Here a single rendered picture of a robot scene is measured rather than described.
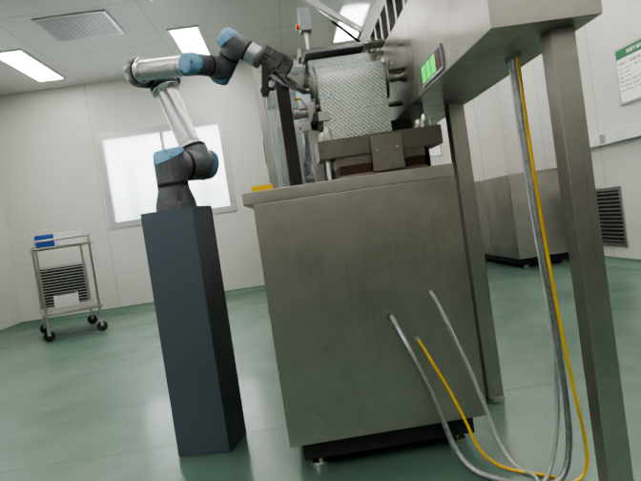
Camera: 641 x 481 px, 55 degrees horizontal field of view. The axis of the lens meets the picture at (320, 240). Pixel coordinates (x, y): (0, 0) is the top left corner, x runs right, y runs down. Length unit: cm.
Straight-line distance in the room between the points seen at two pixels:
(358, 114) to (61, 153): 633
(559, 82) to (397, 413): 108
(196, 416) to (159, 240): 65
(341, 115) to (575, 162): 93
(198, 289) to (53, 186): 608
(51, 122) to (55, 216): 113
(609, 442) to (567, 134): 72
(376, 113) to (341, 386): 94
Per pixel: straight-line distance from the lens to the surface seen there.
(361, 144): 200
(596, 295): 158
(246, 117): 785
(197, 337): 231
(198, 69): 225
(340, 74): 223
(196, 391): 236
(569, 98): 156
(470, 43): 159
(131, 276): 799
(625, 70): 563
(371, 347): 196
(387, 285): 194
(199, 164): 241
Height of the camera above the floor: 79
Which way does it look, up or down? 2 degrees down
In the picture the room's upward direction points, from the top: 8 degrees counter-clockwise
